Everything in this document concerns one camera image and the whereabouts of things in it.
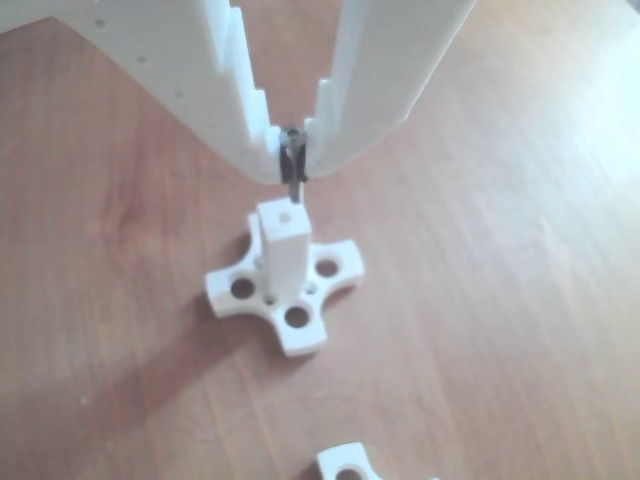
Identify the white cross-base post stand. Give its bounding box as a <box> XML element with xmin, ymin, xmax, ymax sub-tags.
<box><xmin>205</xmin><ymin>198</ymin><xmax>369</xmax><ymax>358</ymax></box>
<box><xmin>315</xmin><ymin>439</ymin><xmax>442</xmax><ymax>480</ymax></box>

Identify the silver metal screw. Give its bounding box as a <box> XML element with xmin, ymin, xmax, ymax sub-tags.
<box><xmin>279</xmin><ymin>125</ymin><xmax>309</xmax><ymax>206</ymax></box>

